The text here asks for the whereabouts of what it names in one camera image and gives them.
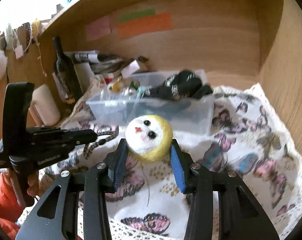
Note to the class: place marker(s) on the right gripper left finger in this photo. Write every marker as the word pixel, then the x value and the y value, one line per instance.
pixel 118 164

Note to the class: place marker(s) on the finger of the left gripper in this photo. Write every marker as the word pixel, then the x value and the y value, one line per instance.
pixel 73 138

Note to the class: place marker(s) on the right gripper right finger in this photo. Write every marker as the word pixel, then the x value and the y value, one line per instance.
pixel 180 163

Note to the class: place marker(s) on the yellow white felt ball toy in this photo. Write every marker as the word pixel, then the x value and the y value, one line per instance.
pixel 149 138

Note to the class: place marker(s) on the black patterned soft cloth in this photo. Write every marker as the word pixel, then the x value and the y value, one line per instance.
pixel 185 84

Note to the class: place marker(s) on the person's left hand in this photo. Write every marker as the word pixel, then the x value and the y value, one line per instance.
pixel 33 181

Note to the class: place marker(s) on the beige cylindrical object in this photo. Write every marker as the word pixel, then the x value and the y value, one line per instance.
pixel 43 108

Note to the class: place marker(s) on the orange sleeve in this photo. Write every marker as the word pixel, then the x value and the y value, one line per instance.
pixel 10 210

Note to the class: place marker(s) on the clear plastic bin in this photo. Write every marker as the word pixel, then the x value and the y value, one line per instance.
pixel 123 102

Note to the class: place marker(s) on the dark wine bottle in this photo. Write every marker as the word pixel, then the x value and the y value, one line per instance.
pixel 65 72

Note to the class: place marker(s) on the butterfly print cloth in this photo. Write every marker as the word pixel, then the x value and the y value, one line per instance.
pixel 246 183

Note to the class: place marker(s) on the stack of papers and magazines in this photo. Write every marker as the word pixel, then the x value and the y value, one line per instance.
pixel 104 64

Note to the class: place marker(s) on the small white card box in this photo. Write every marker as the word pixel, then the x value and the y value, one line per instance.
pixel 130 69

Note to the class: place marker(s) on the pink sticky note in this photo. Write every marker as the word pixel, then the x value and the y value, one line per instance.
pixel 98 28

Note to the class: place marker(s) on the black lace headband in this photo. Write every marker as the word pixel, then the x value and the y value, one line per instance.
pixel 24 33

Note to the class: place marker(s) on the green sticky note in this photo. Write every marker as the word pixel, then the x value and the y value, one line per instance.
pixel 136 15

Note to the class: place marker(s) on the orange sticky note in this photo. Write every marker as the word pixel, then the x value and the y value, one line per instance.
pixel 149 24

